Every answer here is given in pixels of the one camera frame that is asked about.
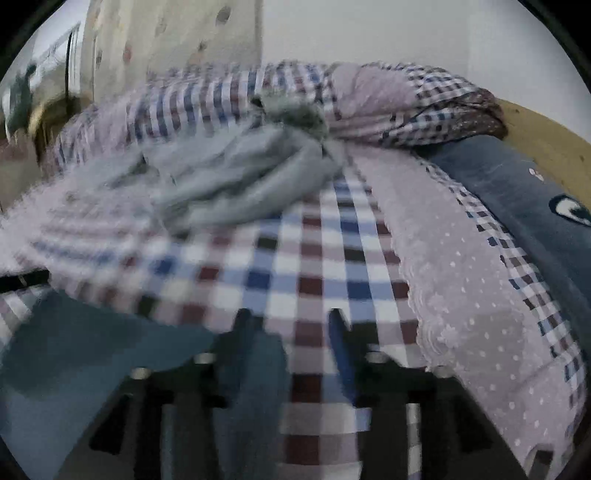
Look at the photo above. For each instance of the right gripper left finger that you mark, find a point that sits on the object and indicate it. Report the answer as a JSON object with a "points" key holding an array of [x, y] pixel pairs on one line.
{"points": [[159, 424]]}

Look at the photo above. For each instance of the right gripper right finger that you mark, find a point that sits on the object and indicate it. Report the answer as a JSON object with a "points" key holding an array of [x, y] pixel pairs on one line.
{"points": [[423, 424]]}

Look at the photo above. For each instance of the dark blue shirt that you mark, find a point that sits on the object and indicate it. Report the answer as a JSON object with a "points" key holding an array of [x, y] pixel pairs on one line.
{"points": [[69, 357]]}

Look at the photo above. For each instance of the black clothes rack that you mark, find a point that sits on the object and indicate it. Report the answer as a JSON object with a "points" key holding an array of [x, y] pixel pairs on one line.
{"points": [[71, 73]]}

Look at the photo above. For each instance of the plaid bed sheet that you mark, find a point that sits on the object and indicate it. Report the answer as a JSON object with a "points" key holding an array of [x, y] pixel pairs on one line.
{"points": [[394, 242]]}

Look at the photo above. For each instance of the light grey-blue garment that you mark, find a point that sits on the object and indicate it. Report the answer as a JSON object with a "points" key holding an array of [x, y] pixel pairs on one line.
{"points": [[236, 176]]}

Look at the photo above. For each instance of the small grey patterned garment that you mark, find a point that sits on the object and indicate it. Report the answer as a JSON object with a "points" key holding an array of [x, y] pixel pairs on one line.
{"points": [[282, 108]]}

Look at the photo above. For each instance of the green plush toy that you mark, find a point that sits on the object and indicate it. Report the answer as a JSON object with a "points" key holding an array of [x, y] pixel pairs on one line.
{"points": [[20, 101]]}

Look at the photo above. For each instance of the pineapple print curtain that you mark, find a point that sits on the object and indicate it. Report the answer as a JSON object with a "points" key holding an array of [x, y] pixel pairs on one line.
{"points": [[125, 43]]}

